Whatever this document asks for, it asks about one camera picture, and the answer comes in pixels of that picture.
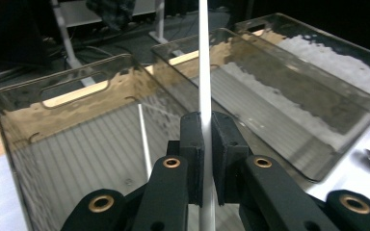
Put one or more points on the desk with white legs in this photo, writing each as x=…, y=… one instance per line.
x=74, y=12

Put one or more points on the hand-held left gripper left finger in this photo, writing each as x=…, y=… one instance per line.
x=194, y=154

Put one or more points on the smoky transparent plastic bin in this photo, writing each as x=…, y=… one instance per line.
x=279, y=106
x=334, y=61
x=86, y=144

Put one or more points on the white chopstick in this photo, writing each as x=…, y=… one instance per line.
x=144, y=141

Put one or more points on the metal chopsticks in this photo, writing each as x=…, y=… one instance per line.
x=204, y=64

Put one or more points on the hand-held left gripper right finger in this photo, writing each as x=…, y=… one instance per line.
x=229, y=154

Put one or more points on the dark patterned cloth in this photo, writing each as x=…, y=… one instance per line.
x=112, y=12

